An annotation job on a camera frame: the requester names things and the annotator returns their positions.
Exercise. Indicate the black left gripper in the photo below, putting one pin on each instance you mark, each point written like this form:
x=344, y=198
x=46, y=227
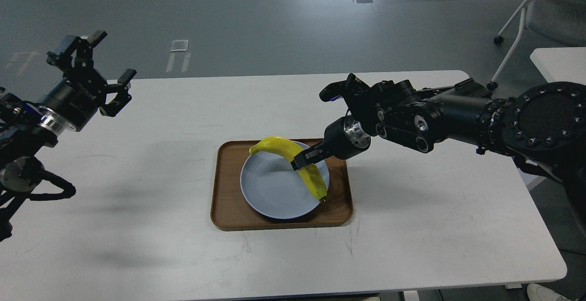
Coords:
x=79, y=95

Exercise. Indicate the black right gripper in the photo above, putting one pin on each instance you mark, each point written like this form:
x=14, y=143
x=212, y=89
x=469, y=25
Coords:
x=343, y=139

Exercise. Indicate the yellow banana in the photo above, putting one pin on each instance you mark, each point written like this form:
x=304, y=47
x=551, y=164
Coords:
x=288, y=149

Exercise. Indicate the light blue plate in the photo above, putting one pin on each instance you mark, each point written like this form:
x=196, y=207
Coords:
x=271, y=186

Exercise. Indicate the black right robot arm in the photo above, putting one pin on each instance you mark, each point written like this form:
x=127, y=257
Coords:
x=543, y=129

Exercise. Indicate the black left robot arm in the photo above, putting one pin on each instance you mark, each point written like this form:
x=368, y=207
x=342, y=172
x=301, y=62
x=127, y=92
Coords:
x=28, y=126

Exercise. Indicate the brown wooden tray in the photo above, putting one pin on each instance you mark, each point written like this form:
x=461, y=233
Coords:
x=231, y=212

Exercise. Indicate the white shoe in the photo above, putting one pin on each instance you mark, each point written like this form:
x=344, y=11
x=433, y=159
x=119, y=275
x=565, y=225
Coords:
x=536, y=292

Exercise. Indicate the white side table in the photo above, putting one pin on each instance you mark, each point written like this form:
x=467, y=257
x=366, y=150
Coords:
x=566, y=64

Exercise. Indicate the white office chair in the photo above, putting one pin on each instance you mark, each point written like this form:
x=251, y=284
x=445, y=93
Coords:
x=563, y=21

